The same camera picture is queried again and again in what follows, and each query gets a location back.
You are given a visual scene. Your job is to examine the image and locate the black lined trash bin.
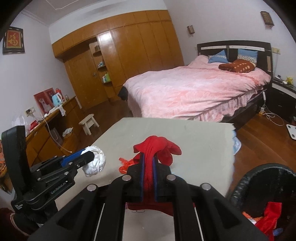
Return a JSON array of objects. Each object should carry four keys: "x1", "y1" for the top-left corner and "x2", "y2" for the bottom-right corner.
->
[{"x1": 229, "y1": 163, "x2": 296, "y2": 241}]

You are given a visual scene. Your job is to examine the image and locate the white plastic bag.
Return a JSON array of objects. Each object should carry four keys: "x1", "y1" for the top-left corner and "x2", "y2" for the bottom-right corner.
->
[{"x1": 82, "y1": 146, "x2": 106, "y2": 178}]

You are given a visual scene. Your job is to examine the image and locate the person's left forearm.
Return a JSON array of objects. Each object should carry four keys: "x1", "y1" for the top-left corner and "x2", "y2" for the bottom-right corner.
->
[{"x1": 0, "y1": 207, "x2": 40, "y2": 241}]

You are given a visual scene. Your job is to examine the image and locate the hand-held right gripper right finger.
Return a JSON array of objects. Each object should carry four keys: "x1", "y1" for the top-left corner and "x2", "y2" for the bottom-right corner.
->
[{"x1": 154, "y1": 158, "x2": 269, "y2": 241}]

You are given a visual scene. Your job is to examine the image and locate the brown dotted pillow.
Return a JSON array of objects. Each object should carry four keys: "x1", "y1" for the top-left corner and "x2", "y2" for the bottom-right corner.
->
[{"x1": 219, "y1": 59, "x2": 255, "y2": 73}]

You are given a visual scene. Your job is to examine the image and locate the patterned blue pillow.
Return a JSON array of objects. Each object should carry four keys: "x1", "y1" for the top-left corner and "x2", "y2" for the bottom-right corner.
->
[{"x1": 238, "y1": 49, "x2": 258, "y2": 63}]

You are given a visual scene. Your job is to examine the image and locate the light blue cloth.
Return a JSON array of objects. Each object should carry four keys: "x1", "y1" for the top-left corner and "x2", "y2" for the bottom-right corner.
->
[{"x1": 231, "y1": 131, "x2": 242, "y2": 156}]

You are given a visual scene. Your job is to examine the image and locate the pink blanket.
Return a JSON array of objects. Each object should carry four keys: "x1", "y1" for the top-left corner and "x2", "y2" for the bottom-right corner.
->
[{"x1": 124, "y1": 55, "x2": 271, "y2": 122}]

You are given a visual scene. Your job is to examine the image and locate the red clothes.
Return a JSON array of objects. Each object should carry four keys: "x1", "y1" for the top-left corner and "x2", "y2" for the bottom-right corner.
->
[{"x1": 254, "y1": 202, "x2": 282, "y2": 235}]

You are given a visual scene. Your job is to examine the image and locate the thin white cable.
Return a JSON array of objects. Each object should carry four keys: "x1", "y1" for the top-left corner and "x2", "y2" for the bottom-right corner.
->
[{"x1": 45, "y1": 120, "x2": 74, "y2": 153}]

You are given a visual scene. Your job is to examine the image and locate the large wall lamp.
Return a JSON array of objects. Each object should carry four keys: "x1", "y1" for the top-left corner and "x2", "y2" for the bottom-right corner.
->
[{"x1": 260, "y1": 11, "x2": 275, "y2": 26}]

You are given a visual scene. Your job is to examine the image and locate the white bathroom scale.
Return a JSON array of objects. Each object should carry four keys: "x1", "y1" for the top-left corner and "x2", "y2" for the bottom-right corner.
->
[{"x1": 286, "y1": 124, "x2": 296, "y2": 140}]

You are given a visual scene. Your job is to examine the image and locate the wooden wardrobe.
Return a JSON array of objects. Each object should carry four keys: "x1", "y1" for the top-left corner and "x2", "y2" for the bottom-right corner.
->
[{"x1": 52, "y1": 10, "x2": 185, "y2": 110}]

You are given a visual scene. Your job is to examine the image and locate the orange foam net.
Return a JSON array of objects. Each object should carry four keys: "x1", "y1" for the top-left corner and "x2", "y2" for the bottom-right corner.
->
[{"x1": 243, "y1": 212, "x2": 264, "y2": 223}]

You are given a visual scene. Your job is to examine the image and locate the framed calligraphy picture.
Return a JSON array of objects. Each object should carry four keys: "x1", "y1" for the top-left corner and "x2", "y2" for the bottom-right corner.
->
[{"x1": 2, "y1": 27, "x2": 25, "y2": 55}]

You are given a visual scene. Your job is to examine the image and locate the dark nightstand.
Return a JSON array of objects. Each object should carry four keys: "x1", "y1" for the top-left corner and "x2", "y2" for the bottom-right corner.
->
[{"x1": 266, "y1": 77, "x2": 296, "y2": 123}]

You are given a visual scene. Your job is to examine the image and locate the white floor cable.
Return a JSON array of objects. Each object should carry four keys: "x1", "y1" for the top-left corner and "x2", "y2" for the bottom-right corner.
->
[{"x1": 264, "y1": 105, "x2": 286, "y2": 127}]

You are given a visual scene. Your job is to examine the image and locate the red photo frame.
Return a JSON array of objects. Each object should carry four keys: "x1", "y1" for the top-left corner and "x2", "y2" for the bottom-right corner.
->
[{"x1": 34, "y1": 88, "x2": 55, "y2": 116}]

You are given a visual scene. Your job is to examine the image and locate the clear plastic bag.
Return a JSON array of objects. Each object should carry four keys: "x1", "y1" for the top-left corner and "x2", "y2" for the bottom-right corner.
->
[{"x1": 13, "y1": 113, "x2": 30, "y2": 135}]

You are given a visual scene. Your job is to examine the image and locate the orange-red plastic wrapper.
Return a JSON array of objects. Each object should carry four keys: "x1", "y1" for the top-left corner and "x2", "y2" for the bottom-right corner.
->
[{"x1": 119, "y1": 158, "x2": 139, "y2": 174}]

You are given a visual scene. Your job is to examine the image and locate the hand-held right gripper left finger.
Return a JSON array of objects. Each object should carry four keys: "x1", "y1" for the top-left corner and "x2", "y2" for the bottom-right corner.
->
[{"x1": 28, "y1": 154, "x2": 145, "y2": 241}]

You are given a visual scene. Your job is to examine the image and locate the dark wooden bed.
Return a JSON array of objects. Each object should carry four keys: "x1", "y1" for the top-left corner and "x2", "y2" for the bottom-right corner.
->
[{"x1": 118, "y1": 41, "x2": 274, "y2": 124}]

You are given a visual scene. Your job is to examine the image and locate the light blue kettle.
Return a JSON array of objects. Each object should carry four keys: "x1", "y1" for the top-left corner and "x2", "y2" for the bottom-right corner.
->
[{"x1": 51, "y1": 93, "x2": 63, "y2": 107}]

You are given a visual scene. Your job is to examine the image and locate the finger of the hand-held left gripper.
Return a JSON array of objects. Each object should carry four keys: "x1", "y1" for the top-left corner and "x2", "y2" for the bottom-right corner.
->
[
  {"x1": 32, "y1": 149, "x2": 88, "y2": 173},
  {"x1": 37, "y1": 152, "x2": 95, "y2": 186}
]

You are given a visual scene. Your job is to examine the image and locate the black cloth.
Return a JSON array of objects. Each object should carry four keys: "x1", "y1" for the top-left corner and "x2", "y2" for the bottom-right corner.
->
[{"x1": 118, "y1": 86, "x2": 128, "y2": 101}]

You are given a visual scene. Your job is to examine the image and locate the red cloth glove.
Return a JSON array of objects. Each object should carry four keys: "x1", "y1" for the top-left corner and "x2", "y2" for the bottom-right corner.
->
[{"x1": 128, "y1": 136, "x2": 182, "y2": 216}]

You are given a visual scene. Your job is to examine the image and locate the small wooden stool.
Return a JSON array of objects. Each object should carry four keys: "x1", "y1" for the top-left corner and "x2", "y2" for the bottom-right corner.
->
[{"x1": 79, "y1": 113, "x2": 100, "y2": 135}]

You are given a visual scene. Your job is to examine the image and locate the wooden sideboard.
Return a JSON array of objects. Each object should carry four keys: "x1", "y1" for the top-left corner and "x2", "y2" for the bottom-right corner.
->
[{"x1": 0, "y1": 96, "x2": 81, "y2": 193}]

